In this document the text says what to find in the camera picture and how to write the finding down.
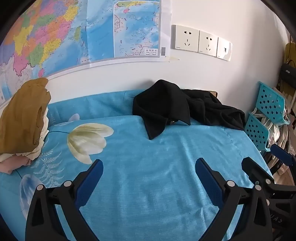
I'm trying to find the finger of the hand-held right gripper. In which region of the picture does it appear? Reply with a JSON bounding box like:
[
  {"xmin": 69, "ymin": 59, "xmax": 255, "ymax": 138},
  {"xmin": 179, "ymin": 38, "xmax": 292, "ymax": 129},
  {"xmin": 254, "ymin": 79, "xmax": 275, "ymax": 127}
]
[
  {"xmin": 270, "ymin": 144, "xmax": 296, "ymax": 166},
  {"xmin": 241, "ymin": 157, "xmax": 275, "ymax": 186}
]

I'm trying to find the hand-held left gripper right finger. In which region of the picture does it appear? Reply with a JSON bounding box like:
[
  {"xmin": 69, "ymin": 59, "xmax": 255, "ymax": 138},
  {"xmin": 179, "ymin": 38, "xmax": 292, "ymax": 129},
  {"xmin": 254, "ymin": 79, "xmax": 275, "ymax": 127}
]
[{"xmin": 195, "ymin": 158, "xmax": 273, "ymax": 241}]

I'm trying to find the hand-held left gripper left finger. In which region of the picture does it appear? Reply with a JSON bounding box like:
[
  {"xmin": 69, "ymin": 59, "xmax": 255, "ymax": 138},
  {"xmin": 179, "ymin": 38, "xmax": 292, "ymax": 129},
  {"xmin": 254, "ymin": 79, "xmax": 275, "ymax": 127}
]
[{"xmin": 25, "ymin": 159, "xmax": 104, "ymax": 241}]

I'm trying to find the black coat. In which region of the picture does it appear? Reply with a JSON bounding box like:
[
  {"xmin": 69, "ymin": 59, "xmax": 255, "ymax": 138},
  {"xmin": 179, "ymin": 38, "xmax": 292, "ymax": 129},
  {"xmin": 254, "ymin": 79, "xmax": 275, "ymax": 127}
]
[{"xmin": 132, "ymin": 79, "xmax": 246, "ymax": 140}]

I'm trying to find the blue floral bedsheet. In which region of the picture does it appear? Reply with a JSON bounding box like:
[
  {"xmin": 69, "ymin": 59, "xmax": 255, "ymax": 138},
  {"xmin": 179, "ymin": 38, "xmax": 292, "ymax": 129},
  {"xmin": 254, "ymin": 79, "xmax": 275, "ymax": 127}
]
[{"xmin": 0, "ymin": 89, "xmax": 274, "ymax": 241}]

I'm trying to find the cream folded garment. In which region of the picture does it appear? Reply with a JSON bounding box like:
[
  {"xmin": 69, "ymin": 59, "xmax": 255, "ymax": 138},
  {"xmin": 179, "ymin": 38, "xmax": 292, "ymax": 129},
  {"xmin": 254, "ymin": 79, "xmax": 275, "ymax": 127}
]
[{"xmin": 0, "ymin": 107, "xmax": 49, "ymax": 163}]

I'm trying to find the black bag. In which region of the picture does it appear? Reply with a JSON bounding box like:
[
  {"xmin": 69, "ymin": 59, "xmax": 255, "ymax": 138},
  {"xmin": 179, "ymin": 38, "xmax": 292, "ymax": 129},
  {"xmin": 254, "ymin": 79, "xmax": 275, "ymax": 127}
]
[{"xmin": 279, "ymin": 60, "xmax": 296, "ymax": 93}]

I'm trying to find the pink folded garment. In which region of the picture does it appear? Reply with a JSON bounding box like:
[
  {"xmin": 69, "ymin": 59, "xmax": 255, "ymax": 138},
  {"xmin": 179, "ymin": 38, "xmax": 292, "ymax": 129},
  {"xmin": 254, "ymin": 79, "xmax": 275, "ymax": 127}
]
[{"xmin": 0, "ymin": 158, "xmax": 31, "ymax": 175}]

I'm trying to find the mustard folded garment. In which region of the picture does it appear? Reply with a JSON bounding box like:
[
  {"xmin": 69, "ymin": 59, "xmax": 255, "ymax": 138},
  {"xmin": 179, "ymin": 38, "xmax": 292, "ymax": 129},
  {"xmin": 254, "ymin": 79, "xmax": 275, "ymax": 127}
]
[{"xmin": 0, "ymin": 77, "xmax": 52, "ymax": 155}]

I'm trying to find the yellow hanging cloth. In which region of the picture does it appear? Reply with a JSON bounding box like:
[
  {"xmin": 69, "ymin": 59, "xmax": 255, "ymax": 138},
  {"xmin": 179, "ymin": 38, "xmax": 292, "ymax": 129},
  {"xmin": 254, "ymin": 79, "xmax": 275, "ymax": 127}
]
[{"xmin": 283, "ymin": 42, "xmax": 296, "ymax": 70}]

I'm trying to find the white wall data plate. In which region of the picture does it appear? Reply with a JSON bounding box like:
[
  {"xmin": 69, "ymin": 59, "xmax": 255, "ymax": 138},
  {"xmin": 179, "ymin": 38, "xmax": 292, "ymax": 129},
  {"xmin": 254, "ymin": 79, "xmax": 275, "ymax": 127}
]
[{"xmin": 216, "ymin": 37, "xmax": 233, "ymax": 62}]

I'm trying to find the white wall socket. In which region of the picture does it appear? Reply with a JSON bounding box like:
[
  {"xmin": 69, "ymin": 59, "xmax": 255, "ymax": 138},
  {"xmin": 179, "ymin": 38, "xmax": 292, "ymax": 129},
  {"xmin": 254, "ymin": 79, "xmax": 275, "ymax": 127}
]
[
  {"xmin": 171, "ymin": 24, "xmax": 200, "ymax": 52},
  {"xmin": 198, "ymin": 30, "xmax": 219, "ymax": 57}
]

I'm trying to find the colourful wall map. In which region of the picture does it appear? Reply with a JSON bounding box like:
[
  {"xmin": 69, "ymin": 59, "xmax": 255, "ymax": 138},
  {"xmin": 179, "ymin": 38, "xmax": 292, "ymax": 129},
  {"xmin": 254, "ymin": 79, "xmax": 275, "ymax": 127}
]
[{"xmin": 0, "ymin": 0, "xmax": 173, "ymax": 109}]

